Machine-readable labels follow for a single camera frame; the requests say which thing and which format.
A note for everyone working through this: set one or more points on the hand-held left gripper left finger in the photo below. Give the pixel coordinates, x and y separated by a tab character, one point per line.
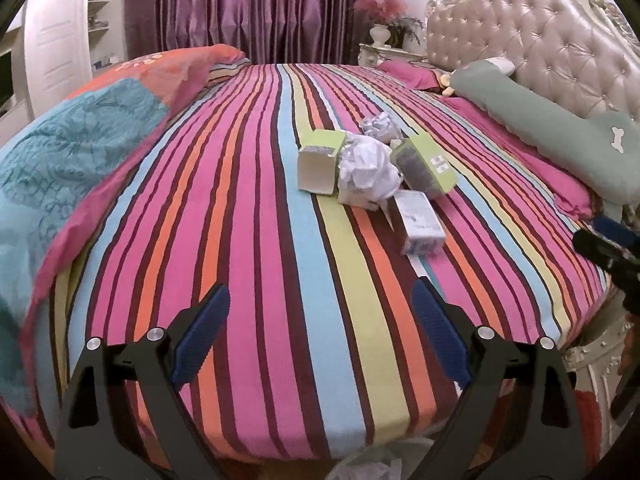
200	332

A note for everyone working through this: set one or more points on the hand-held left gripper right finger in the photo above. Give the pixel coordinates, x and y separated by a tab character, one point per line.
440	332

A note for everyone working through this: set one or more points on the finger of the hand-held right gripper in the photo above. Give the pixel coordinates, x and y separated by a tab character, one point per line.
600	252
615	227

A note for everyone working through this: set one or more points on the white printed box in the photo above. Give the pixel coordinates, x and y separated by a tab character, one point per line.
420	222

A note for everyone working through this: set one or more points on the green tissue packet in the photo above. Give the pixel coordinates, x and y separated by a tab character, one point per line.
425	167

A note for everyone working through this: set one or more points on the large paper ball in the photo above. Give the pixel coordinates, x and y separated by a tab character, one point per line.
367	167

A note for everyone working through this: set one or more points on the green box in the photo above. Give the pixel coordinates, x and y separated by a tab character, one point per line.
320	167

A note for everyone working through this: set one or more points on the small paper ball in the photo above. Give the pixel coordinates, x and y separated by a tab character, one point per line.
380	127

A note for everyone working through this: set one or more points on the striped colourful bed sheet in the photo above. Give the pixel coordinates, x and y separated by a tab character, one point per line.
280	270

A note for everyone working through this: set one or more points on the long green pillow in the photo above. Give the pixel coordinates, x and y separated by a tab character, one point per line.
550	125

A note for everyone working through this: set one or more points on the teal and pink quilt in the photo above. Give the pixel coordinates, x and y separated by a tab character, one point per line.
75	160

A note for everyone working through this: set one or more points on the tufted bed headboard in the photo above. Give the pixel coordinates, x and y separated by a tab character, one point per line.
540	25

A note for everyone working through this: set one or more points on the small pink pillow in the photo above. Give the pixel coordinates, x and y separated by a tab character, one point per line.
407	72

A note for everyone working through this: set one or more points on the white ornate nightstand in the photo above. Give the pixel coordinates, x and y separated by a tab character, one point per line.
390	54

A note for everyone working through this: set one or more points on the white vase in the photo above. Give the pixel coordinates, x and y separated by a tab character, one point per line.
381	35

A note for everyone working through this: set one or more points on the pink flower bouquet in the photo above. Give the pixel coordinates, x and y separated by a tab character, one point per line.
385	5

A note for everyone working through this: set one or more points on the white door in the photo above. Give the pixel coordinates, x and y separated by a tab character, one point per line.
55	45

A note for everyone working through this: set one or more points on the purple curtain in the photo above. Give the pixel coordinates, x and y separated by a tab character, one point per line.
250	10

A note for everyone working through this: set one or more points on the white ornate bed frame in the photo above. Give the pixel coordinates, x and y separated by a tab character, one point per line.
595	345

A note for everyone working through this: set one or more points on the white wall shelf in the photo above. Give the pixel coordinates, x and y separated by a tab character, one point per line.
102	35

